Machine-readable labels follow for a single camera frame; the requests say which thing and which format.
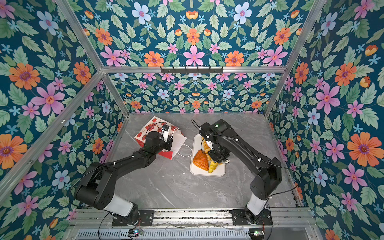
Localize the long spiral fake bread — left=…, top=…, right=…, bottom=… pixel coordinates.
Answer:
left=203, top=139, right=212, bottom=161

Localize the orange brown fake croissant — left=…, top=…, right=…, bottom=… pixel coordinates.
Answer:
left=193, top=150, right=210, bottom=171

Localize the red printed white paper bag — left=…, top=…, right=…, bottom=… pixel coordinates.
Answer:
left=135, top=117, right=187, bottom=160

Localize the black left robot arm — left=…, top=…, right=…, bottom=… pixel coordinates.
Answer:
left=74, top=132, right=173, bottom=225

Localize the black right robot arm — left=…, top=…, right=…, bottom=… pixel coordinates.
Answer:
left=198, top=119, right=282, bottom=222

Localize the white plastic tray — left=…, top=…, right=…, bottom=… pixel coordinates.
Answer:
left=190, top=134, right=226, bottom=177

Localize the aluminium rear top beam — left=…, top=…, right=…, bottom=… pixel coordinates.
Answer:
left=102, top=66, right=287, bottom=74

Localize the aluminium beam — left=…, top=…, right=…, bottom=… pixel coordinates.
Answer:
left=102, top=66, right=287, bottom=74
left=1, top=71, right=104, bottom=205

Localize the aluminium left side beam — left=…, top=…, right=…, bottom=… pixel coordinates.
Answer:
left=1, top=71, right=104, bottom=205

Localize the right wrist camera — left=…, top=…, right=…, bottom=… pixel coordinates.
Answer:
left=204, top=141, right=213, bottom=151

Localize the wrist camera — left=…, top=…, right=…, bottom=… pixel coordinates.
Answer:
left=204, top=141, right=213, bottom=151
left=161, top=124, right=172, bottom=142

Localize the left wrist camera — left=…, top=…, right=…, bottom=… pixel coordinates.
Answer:
left=161, top=124, right=172, bottom=142

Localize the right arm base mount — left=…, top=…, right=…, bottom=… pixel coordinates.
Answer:
left=229, top=207, right=273, bottom=226

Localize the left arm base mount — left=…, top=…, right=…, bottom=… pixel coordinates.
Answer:
left=112, top=204, right=155, bottom=227

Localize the black hook rail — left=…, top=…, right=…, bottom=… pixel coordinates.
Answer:
left=160, top=67, right=224, bottom=74

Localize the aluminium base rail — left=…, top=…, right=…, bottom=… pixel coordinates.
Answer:
left=71, top=208, right=319, bottom=229

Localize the aluminium frame post left rear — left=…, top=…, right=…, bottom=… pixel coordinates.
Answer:
left=56, top=1, right=129, bottom=118

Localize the aluminium frame post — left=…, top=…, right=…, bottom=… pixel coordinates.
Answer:
left=264, top=0, right=327, bottom=119
left=56, top=1, right=129, bottom=118

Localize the aluminium frame post right rear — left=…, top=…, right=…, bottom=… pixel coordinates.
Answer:
left=264, top=0, right=327, bottom=119

